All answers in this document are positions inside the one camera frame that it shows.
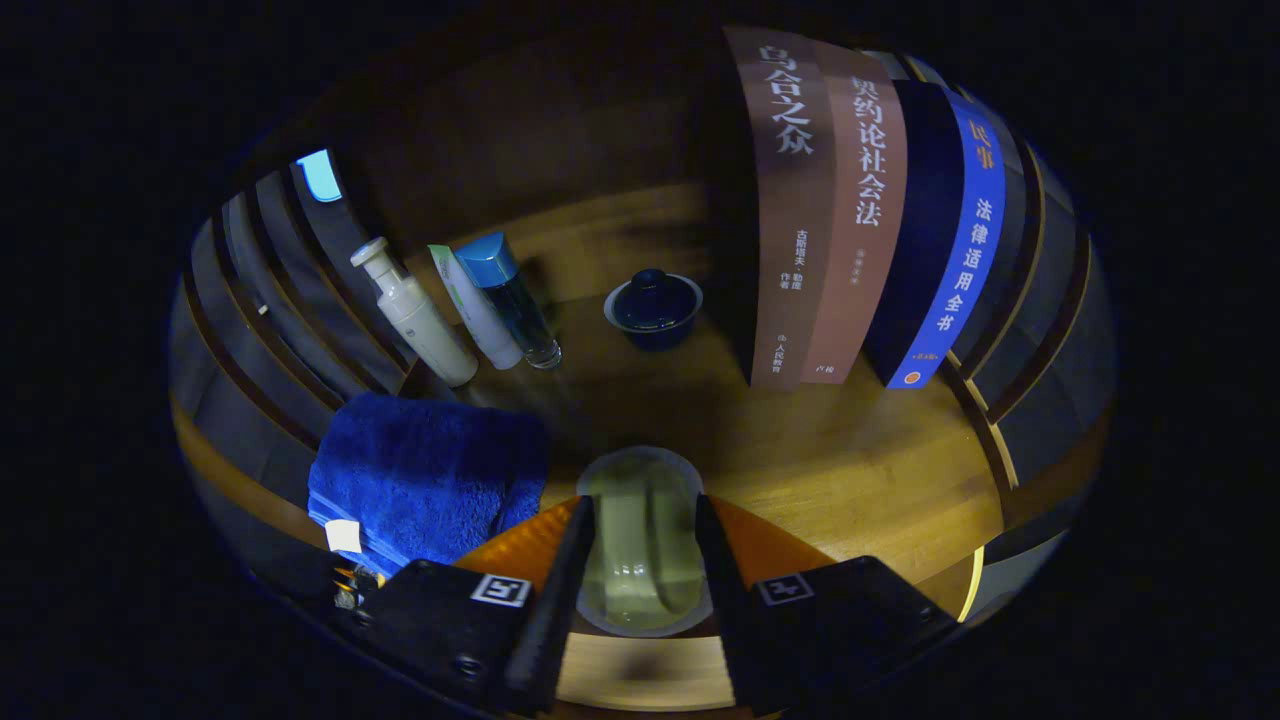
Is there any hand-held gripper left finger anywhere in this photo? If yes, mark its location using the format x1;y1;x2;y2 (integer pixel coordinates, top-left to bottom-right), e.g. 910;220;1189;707
350;495;598;716

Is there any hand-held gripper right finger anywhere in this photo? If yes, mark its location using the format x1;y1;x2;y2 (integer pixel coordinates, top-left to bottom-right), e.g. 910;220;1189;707
693;493;961;716

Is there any pale green soap with dish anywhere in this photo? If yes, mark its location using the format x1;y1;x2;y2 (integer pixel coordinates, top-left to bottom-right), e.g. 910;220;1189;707
574;446;715;638

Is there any wooden countertop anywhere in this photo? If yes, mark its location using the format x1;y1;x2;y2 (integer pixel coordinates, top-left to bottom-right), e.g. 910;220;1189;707
400;185;1006;713

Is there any wooden cabinet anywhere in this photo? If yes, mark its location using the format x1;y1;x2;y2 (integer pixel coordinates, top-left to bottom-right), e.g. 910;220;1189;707
170;20;1116;641

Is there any blue folded towel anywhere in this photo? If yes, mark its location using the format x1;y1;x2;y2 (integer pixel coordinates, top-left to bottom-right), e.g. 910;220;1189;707
307;392;550;578

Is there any white green tube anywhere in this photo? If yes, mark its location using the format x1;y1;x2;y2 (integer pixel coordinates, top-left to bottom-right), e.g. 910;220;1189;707
428;244;523;371

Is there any blue lidded teacup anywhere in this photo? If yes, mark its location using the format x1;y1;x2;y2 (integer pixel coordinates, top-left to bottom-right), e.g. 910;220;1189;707
604;268;704;352

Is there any white pump bottle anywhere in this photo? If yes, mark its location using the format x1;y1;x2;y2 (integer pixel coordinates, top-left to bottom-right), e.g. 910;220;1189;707
350;237;480;389

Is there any teal bottle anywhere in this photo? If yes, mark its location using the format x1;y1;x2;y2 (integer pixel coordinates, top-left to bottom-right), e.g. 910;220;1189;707
455;232;563;371

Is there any dark brown book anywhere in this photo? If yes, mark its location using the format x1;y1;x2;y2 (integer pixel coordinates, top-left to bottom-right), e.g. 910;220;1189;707
722;25;836;389

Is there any blue book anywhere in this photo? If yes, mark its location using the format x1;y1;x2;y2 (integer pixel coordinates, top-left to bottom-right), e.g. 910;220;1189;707
862;78;1007;390

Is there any light brown book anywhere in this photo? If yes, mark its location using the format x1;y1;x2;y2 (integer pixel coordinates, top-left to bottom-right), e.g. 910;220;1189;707
800;40;909;385

